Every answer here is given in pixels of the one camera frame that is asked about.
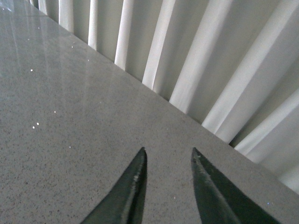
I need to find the white pleated curtain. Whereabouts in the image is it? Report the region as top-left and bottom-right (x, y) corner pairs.
(31, 0), (299, 192)

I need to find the left gripper dark left finger view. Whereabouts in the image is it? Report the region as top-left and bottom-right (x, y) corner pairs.
(81, 147), (147, 224)

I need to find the left gripper dark right finger view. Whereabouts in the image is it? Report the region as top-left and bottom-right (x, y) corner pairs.
(191, 147), (280, 224)

